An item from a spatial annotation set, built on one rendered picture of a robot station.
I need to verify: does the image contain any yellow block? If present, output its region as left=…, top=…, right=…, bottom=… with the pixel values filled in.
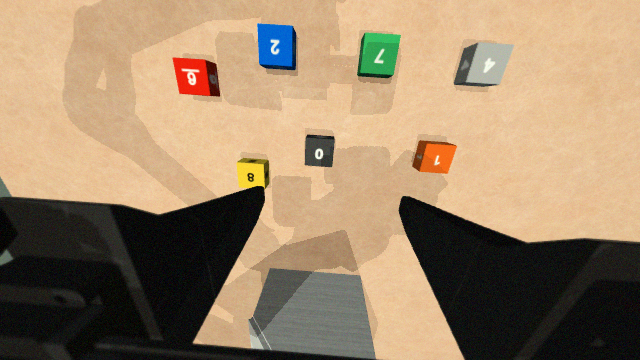
left=236, top=158, right=270, bottom=189

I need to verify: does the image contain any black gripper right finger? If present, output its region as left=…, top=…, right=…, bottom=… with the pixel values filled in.
left=399, top=196, right=640, bottom=360

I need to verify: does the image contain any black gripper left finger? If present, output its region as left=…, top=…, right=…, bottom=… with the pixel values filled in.
left=0, top=186, right=265, bottom=343

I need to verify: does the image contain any orange block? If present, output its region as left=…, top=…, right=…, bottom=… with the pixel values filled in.
left=412, top=140, right=457, bottom=174

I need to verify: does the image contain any black block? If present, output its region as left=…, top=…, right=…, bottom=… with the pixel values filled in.
left=305, top=135, right=335, bottom=167

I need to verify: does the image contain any blue block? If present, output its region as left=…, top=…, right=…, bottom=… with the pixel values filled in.
left=257, top=23, right=296, bottom=70

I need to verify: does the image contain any red block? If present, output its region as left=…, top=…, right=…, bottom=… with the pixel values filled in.
left=173, top=57, right=220, bottom=97

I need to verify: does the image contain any green block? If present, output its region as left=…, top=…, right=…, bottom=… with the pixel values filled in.
left=357, top=32, right=401, bottom=78

